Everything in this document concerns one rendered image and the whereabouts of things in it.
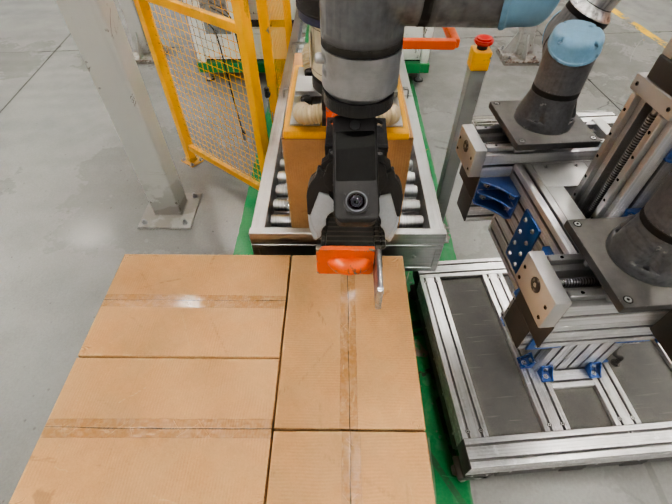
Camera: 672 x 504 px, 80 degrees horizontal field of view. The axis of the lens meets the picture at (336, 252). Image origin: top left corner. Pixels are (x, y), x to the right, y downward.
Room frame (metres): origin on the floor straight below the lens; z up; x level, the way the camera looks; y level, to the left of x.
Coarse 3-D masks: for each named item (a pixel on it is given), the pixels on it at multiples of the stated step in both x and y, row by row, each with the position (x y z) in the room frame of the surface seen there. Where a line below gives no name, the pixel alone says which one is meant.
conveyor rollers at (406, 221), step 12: (300, 48) 2.73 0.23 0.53; (408, 180) 1.37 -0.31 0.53; (276, 192) 1.29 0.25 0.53; (408, 192) 1.28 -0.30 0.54; (276, 204) 1.20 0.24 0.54; (288, 204) 1.20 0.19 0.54; (408, 204) 1.20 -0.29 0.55; (276, 216) 1.13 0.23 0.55; (288, 216) 1.13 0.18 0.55; (408, 216) 1.13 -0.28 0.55; (420, 216) 1.13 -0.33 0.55
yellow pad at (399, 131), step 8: (400, 88) 1.01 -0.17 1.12; (400, 96) 0.97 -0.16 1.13; (400, 104) 0.93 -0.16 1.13; (400, 120) 0.84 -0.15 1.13; (392, 128) 0.82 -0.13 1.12; (400, 128) 0.82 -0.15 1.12; (408, 128) 0.82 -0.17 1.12; (392, 136) 0.80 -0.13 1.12; (400, 136) 0.80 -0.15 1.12; (408, 136) 0.80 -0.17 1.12
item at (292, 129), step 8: (296, 72) 1.09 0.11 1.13; (304, 72) 1.04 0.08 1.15; (296, 80) 1.05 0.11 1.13; (296, 96) 0.95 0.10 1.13; (304, 96) 0.91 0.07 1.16; (312, 96) 0.95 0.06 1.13; (320, 96) 0.95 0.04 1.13; (288, 104) 0.93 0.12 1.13; (312, 104) 0.90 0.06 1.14; (288, 112) 0.89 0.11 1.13; (288, 120) 0.85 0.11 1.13; (288, 128) 0.82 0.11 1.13; (296, 128) 0.82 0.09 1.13; (304, 128) 0.82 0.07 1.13; (312, 128) 0.82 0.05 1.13; (320, 128) 0.82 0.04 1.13; (288, 136) 0.80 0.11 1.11; (296, 136) 0.80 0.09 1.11; (304, 136) 0.80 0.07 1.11; (312, 136) 0.80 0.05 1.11; (320, 136) 0.80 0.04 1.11
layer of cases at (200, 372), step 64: (128, 256) 0.93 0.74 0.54; (192, 256) 0.93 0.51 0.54; (256, 256) 0.93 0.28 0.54; (384, 256) 0.93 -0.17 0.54; (128, 320) 0.67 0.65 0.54; (192, 320) 0.67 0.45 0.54; (256, 320) 0.67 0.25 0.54; (320, 320) 0.67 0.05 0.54; (384, 320) 0.67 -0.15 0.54; (64, 384) 0.46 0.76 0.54; (128, 384) 0.46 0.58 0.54; (192, 384) 0.46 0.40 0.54; (256, 384) 0.46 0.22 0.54; (320, 384) 0.46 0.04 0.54; (384, 384) 0.46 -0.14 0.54; (64, 448) 0.29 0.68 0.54; (128, 448) 0.29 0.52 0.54; (192, 448) 0.29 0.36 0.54; (256, 448) 0.29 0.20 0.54; (320, 448) 0.29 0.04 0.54; (384, 448) 0.29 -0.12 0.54
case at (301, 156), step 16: (400, 80) 1.42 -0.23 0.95; (288, 96) 1.30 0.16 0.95; (288, 144) 1.05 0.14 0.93; (304, 144) 1.05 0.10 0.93; (320, 144) 1.05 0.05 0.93; (400, 144) 1.05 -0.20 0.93; (288, 160) 1.05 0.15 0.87; (304, 160) 1.05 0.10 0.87; (320, 160) 1.05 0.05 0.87; (400, 160) 1.05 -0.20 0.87; (288, 176) 1.05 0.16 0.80; (304, 176) 1.05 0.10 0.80; (400, 176) 1.05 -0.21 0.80; (288, 192) 1.05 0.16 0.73; (304, 192) 1.05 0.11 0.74; (304, 208) 1.05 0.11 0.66; (304, 224) 1.05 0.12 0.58
